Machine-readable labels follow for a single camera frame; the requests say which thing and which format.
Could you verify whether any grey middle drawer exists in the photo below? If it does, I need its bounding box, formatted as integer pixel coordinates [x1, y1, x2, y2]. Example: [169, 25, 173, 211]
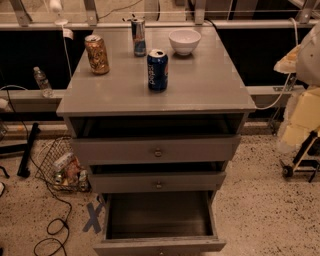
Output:
[89, 162, 226, 193]

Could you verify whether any black bar on floor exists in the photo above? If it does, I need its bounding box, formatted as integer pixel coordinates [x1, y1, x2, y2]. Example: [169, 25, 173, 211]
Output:
[17, 123, 40, 178]

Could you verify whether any clear plastic water bottle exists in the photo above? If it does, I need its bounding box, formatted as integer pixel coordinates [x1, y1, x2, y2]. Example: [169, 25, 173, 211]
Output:
[33, 67, 54, 98]

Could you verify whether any white bowl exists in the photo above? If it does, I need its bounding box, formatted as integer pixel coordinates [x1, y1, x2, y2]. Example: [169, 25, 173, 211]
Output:
[169, 29, 202, 56]

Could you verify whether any blue Pepsi can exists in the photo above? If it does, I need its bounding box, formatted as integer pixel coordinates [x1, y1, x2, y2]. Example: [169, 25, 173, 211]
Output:
[147, 49, 168, 92]

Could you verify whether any gold soda can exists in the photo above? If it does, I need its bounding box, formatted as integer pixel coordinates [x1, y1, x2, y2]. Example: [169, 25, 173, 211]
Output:
[84, 34, 110, 75]

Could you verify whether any grey drawer cabinet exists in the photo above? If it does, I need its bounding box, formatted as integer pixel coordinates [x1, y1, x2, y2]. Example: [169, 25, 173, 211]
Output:
[55, 25, 257, 201]

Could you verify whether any silver blue energy drink can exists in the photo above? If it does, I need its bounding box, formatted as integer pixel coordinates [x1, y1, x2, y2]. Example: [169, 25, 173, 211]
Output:
[131, 18, 146, 57]

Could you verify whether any grey drawer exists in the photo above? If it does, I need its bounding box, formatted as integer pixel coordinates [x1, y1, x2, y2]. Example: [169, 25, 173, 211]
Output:
[71, 113, 243, 165]
[89, 162, 226, 193]
[94, 191, 226, 256]

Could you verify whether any wire basket with items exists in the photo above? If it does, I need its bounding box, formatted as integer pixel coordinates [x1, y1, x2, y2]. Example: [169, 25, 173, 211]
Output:
[36, 137, 91, 192]

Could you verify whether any white hanging cable with tag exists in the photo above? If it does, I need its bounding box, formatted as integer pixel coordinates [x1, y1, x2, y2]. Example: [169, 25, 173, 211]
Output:
[49, 0, 75, 79]

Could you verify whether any grey bottom drawer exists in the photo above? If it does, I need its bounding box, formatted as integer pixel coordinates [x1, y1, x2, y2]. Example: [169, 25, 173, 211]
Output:
[94, 191, 226, 256]

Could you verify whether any grey top drawer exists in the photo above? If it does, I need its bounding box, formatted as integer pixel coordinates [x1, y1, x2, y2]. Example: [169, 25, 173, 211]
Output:
[71, 113, 243, 165]

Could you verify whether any black wheeled cart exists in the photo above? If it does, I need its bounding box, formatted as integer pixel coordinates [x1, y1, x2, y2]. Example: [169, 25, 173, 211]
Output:
[280, 130, 320, 183]

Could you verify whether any blue tape cross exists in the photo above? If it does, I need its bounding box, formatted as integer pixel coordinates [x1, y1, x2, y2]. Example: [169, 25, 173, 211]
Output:
[83, 203, 103, 234]

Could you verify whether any black floor cable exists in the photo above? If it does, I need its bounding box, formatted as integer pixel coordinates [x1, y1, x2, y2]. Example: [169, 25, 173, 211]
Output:
[0, 84, 73, 256]

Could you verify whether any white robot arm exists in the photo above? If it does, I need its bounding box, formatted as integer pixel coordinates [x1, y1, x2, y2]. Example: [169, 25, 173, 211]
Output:
[274, 22, 320, 153]

